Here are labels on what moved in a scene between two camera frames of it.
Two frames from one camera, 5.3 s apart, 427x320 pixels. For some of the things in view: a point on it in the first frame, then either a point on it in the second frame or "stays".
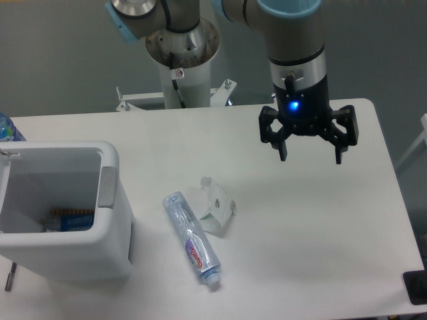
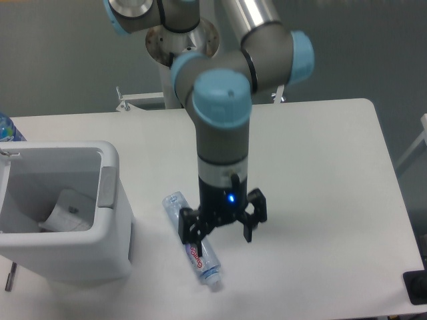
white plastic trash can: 37,177 stays
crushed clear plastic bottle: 205,263 stays
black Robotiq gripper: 305,111 to 220,206
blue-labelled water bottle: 8,131 stays
